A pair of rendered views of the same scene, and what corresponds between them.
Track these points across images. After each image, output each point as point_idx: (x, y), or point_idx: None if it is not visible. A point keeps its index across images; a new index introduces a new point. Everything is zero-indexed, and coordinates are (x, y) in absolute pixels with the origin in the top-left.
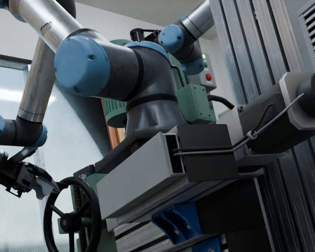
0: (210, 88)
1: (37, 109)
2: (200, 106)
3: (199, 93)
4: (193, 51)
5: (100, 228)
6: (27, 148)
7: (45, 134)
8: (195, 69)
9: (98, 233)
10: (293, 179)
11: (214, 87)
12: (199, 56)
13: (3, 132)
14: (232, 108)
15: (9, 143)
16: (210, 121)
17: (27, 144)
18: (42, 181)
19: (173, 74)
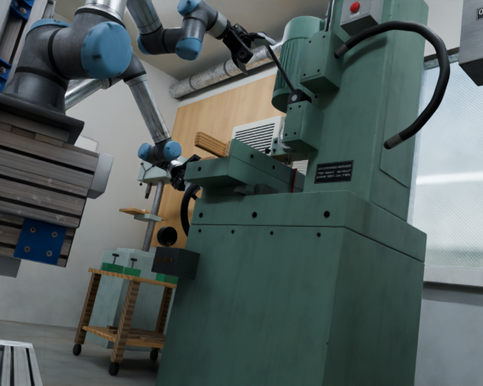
0: (364, 21)
1: (151, 135)
2: (307, 64)
3: (315, 46)
4: (165, 40)
5: (181, 217)
6: (188, 159)
7: (165, 149)
8: (181, 53)
9: (181, 220)
10: None
11: (365, 17)
12: (178, 39)
13: (149, 154)
14: (410, 29)
15: (156, 160)
16: (321, 77)
17: (163, 158)
18: (186, 182)
19: (329, 29)
